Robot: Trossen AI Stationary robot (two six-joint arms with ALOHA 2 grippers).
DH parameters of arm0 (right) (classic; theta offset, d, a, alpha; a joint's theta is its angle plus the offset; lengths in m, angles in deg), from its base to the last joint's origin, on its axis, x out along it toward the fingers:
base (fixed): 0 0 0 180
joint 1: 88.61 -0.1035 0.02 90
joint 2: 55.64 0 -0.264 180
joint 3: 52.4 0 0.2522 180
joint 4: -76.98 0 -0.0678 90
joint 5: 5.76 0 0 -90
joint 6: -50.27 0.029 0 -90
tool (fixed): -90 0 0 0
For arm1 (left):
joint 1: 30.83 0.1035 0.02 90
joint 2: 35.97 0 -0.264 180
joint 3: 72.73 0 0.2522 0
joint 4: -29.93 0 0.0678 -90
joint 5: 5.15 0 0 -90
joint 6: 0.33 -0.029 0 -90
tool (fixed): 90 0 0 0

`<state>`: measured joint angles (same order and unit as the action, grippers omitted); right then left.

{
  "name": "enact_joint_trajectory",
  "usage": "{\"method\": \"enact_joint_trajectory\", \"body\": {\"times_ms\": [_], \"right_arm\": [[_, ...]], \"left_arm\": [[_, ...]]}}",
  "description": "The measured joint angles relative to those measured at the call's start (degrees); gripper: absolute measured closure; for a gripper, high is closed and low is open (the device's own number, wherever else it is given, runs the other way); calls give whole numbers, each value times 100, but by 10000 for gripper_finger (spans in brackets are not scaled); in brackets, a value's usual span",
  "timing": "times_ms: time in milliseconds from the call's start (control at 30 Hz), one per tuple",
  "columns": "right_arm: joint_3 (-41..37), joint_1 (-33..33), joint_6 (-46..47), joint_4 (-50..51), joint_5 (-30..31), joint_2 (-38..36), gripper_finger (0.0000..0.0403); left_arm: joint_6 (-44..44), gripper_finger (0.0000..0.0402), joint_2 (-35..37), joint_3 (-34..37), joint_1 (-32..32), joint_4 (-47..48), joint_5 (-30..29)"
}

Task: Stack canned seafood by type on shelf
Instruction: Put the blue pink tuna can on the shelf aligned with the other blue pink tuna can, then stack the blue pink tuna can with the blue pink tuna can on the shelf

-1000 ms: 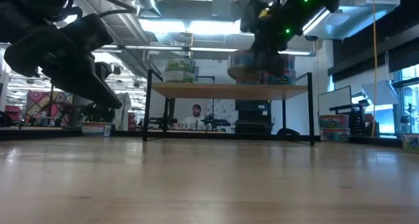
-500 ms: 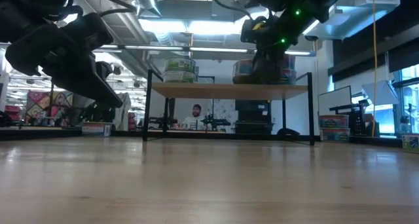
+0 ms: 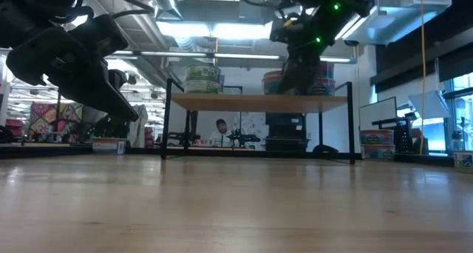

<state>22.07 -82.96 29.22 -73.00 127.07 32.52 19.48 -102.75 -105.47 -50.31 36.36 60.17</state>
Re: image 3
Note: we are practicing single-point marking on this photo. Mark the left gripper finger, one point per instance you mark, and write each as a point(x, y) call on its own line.
point(117, 79)
point(107, 101)

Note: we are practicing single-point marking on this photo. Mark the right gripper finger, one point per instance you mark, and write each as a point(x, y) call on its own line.
point(308, 79)
point(290, 81)

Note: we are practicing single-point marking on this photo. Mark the wooden shelf black metal legs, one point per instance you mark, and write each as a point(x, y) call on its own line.
point(258, 103)

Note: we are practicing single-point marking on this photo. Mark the yellow tag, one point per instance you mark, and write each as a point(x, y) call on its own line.
point(289, 23)

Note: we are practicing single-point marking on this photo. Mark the ceiling tube light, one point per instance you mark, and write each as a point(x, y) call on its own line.
point(336, 60)
point(173, 54)

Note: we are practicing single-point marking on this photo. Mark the grey curtain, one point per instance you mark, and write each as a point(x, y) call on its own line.
point(138, 123)

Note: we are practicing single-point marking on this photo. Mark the black cabinet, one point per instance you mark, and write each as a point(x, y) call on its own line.
point(284, 129)

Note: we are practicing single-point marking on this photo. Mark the colourful patterned panel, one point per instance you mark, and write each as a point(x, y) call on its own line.
point(44, 116)

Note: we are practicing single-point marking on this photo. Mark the black rig bar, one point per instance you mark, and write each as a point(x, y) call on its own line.
point(233, 87)

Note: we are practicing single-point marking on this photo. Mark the black desk device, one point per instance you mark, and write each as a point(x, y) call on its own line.
point(242, 137)

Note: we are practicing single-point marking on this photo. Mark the white monitor screen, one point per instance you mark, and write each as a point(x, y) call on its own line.
point(377, 114)

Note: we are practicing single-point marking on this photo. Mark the person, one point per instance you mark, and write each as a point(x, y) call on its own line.
point(221, 129)

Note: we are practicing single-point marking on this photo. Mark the white ceiling air unit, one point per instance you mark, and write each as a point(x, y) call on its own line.
point(399, 16)

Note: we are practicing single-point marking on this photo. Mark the black background equipment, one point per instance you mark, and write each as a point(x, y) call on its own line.
point(399, 125)

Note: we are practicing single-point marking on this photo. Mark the black tripod device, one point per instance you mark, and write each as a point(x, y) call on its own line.
point(460, 134)

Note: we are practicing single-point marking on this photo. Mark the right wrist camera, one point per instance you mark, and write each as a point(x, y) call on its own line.
point(281, 34)

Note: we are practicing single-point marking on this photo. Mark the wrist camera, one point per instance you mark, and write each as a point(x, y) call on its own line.
point(281, 34)
point(99, 36)

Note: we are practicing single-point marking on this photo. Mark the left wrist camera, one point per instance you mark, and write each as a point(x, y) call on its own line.
point(99, 36)

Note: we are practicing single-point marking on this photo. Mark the silver ribbed duct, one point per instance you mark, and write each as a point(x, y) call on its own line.
point(186, 44)

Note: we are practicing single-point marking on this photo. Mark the black metal table frame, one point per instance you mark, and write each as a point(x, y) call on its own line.
point(44, 151)

